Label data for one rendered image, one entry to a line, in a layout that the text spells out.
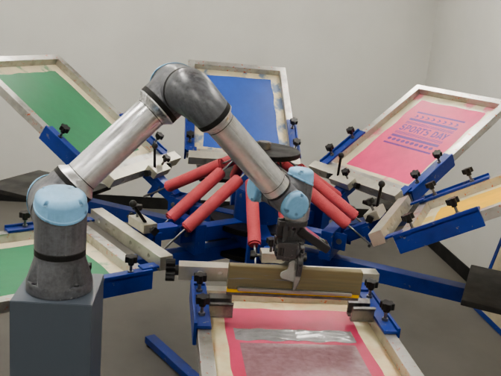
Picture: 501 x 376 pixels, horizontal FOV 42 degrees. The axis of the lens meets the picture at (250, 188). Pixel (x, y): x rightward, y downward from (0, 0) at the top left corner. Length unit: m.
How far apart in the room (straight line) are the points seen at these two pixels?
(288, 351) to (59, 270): 0.71
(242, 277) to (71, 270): 0.59
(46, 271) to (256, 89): 2.52
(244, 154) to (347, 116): 4.64
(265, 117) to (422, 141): 0.88
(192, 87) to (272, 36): 4.46
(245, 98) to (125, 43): 2.35
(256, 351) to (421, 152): 1.72
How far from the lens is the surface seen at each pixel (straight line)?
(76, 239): 1.51
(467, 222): 2.26
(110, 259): 2.40
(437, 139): 3.36
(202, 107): 1.52
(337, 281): 1.98
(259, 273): 1.93
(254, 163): 1.61
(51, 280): 1.53
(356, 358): 1.90
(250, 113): 3.66
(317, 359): 1.86
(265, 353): 1.85
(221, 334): 1.93
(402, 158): 3.28
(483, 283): 2.65
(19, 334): 1.57
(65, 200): 1.49
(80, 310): 1.52
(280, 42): 5.99
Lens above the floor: 1.86
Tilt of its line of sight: 15 degrees down
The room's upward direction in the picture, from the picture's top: 6 degrees clockwise
